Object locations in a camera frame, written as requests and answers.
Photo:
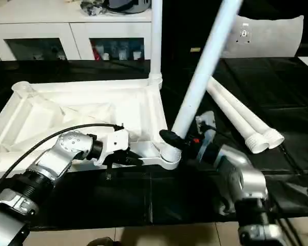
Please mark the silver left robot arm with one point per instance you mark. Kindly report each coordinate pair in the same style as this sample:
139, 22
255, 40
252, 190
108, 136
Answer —
51, 164

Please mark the white glass-door cabinet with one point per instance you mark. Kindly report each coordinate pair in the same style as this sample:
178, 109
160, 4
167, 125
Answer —
41, 25

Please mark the white plastic table top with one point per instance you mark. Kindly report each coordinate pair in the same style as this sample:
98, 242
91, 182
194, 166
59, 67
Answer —
41, 118

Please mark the grey cushion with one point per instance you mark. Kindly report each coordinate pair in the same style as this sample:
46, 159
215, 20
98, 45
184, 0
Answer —
264, 36

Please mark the black cabinet with gold label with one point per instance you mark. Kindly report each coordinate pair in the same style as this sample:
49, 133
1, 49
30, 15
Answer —
190, 31

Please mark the dark round appliance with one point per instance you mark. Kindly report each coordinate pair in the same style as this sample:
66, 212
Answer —
126, 4

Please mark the white plastic table leg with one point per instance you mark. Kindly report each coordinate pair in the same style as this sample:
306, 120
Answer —
246, 110
205, 61
236, 115
156, 41

